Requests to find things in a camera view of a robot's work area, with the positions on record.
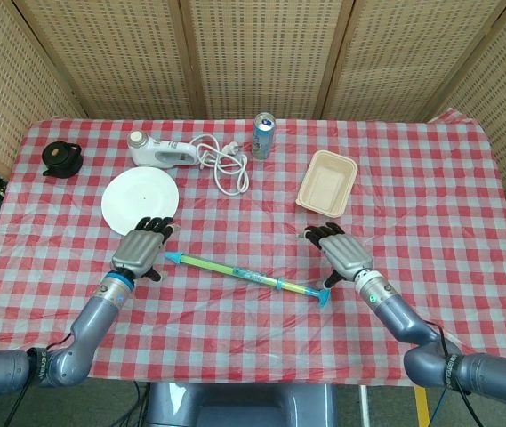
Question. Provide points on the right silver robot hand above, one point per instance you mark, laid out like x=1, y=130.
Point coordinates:
x=343, y=253

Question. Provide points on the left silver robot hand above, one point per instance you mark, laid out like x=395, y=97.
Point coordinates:
x=139, y=249

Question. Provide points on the blue green water pump toy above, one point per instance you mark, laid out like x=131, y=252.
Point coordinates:
x=243, y=272

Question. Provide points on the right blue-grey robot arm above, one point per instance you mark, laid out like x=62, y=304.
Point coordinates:
x=399, y=320

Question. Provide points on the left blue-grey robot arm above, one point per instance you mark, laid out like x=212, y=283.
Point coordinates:
x=88, y=324

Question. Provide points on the red white checkered tablecloth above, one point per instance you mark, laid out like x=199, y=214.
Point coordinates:
x=235, y=338

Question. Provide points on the white round plate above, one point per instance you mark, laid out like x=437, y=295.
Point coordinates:
x=141, y=195

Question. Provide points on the beige plastic food container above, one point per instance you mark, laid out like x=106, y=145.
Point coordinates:
x=323, y=187

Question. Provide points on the black teapot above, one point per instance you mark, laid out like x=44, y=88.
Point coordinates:
x=59, y=160

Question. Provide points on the blue drink can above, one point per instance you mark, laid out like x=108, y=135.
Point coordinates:
x=263, y=142

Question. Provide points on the white table leg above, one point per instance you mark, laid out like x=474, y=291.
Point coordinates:
x=364, y=405

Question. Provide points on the blue-grey robot torso base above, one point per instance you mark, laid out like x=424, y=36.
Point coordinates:
x=235, y=405

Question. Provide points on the woven bamboo folding screen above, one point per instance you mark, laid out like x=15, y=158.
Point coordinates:
x=257, y=53

